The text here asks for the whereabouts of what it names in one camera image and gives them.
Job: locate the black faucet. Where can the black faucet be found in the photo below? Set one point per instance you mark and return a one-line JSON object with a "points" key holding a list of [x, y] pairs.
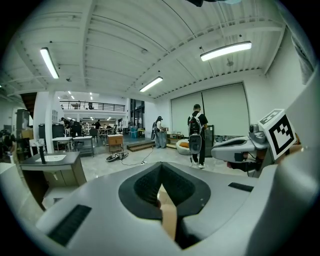
{"points": [[42, 155]]}

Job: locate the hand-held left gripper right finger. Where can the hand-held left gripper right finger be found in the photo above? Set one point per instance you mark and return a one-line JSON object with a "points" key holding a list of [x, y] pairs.
{"points": [[220, 200]]}

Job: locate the small wooden cabinet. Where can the small wooden cabinet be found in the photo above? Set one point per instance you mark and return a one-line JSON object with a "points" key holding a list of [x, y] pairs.
{"points": [[115, 142]]}

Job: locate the white sink basin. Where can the white sink basin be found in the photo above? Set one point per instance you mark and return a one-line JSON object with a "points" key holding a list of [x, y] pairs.
{"points": [[51, 158]]}

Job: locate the grey tall cabinet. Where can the grey tall cabinet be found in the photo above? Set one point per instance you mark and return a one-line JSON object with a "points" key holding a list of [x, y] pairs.
{"points": [[23, 119]]}

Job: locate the white metal table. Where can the white metal table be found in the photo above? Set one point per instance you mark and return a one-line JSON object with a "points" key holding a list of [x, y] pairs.
{"points": [[83, 143], [62, 139]]}

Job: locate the black cabinet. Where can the black cabinet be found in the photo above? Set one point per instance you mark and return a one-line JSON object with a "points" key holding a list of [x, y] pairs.
{"points": [[56, 130]]}

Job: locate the white pouf with orange cushion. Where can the white pouf with orange cushion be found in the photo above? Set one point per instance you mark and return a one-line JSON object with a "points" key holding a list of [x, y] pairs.
{"points": [[182, 147]]}

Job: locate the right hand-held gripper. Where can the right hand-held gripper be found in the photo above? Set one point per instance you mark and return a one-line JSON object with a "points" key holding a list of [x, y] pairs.
{"points": [[280, 135]]}

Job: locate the dark sink cabinet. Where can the dark sink cabinet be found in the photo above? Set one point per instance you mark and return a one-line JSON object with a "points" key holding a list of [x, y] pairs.
{"points": [[62, 172]]}

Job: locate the small wooden chair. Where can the small wooden chair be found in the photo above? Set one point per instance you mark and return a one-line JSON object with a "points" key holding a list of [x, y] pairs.
{"points": [[178, 135]]}

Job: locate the black balcony railing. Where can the black balcony railing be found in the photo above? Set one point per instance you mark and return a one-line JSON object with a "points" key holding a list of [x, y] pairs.
{"points": [[92, 106]]}

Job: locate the long ceiling light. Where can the long ceiling light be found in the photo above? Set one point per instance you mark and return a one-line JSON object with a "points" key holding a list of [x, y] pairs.
{"points": [[49, 62], [151, 84], [226, 50]]}

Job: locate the blue bin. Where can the blue bin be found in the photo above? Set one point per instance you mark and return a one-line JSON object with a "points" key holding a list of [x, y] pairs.
{"points": [[133, 132]]}

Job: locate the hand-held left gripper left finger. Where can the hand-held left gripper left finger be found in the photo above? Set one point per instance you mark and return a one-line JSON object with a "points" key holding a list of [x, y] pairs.
{"points": [[105, 200]]}

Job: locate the person's right hand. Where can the person's right hand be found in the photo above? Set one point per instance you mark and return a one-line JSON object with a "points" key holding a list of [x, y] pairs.
{"points": [[240, 166]]}

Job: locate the dark wooden platform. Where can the dark wooden platform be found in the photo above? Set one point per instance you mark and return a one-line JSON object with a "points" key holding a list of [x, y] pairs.
{"points": [[140, 147]]}

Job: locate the dark staircase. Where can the dark staircase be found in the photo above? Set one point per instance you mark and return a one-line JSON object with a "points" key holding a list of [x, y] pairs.
{"points": [[28, 102]]}

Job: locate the white roller blind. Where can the white roller blind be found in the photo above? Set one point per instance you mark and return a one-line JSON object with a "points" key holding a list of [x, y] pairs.
{"points": [[226, 110], [186, 112]]}

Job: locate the person's grey shirt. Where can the person's grey shirt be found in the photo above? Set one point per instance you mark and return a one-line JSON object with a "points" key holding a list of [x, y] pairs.
{"points": [[302, 60]]}

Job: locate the black framed panel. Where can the black framed panel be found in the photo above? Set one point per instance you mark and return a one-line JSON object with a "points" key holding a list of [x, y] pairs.
{"points": [[210, 140]]}

